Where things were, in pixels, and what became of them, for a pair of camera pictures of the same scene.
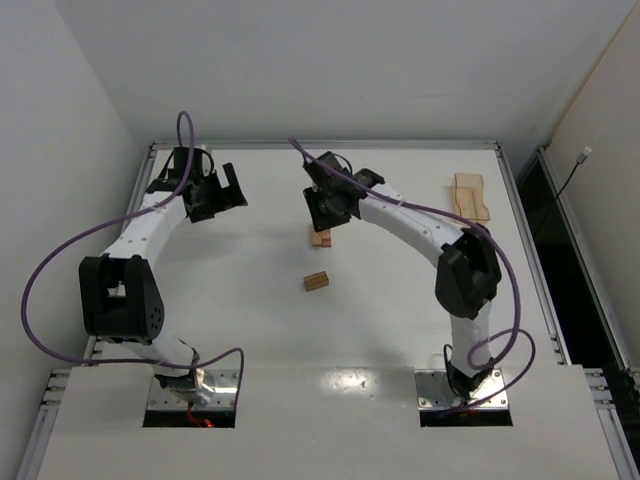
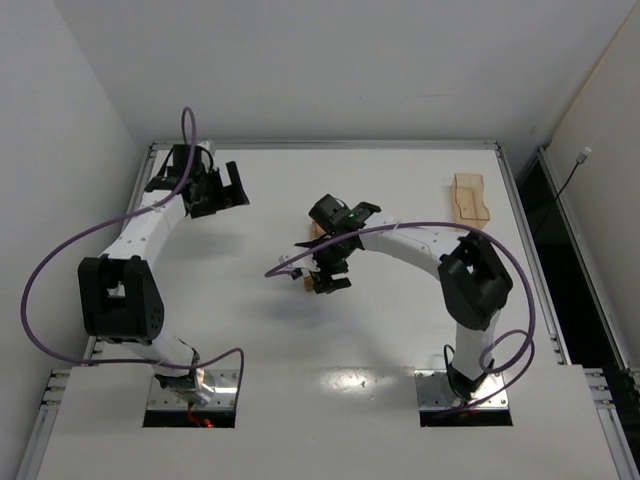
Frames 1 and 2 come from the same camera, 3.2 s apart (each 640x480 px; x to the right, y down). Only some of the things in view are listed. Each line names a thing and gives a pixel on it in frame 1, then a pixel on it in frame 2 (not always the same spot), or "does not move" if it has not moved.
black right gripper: (326, 211) → (329, 261)
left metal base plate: (178, 399) does not move
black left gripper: (215, 198) does not move
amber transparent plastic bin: (467, 197) does not move
